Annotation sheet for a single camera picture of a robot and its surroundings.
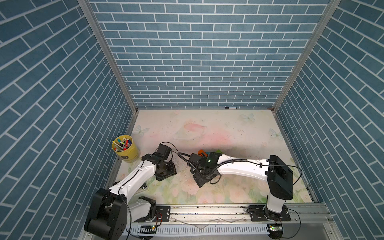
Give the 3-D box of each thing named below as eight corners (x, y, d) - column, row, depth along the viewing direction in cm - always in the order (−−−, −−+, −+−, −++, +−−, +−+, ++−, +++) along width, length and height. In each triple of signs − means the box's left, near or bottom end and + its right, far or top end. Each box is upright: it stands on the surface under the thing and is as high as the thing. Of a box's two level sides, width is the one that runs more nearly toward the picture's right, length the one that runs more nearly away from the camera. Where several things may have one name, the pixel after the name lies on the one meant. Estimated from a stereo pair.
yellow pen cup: (119, 163, 93) (108, 152, 81) (125, 148, 100) (115, 135, 89) (138, 163, 93) (130, 152, 81) (142, 148, 100) (135, 135, 89)
